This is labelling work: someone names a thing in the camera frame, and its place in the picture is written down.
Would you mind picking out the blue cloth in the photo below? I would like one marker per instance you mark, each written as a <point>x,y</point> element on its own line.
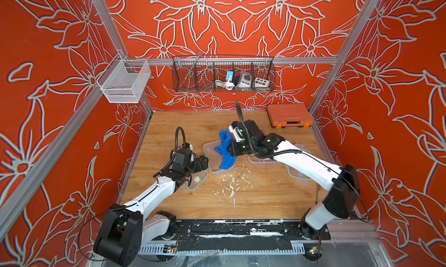
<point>227,159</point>

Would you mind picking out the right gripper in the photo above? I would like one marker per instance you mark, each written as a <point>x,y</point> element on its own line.
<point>233,148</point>

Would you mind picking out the black wire basket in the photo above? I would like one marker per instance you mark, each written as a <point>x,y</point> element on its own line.
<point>207,72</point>

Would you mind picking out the white button box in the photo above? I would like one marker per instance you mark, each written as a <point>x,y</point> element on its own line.
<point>260,83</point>

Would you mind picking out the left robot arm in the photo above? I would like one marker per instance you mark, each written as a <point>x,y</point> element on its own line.
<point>127,227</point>

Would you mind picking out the white power adapter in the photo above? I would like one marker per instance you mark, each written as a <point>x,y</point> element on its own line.
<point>244,80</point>

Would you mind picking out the orange tool case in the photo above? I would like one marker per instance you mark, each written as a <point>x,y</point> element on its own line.
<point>289,115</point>

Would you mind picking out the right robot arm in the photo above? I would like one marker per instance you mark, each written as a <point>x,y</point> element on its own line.
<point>341,183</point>

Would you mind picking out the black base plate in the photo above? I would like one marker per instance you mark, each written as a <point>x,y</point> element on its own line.
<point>270,236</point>

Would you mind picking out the clear lunch box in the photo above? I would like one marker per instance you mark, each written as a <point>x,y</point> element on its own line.
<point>257,162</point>

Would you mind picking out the blue white small box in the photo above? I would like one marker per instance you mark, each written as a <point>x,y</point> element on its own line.
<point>229,76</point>

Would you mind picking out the clear acrylic box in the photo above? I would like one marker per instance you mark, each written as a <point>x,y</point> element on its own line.
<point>120,85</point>

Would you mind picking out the clear lunch box lid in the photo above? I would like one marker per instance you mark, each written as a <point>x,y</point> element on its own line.
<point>297,175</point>

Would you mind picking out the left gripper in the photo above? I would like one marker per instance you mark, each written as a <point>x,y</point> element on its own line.
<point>197,162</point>

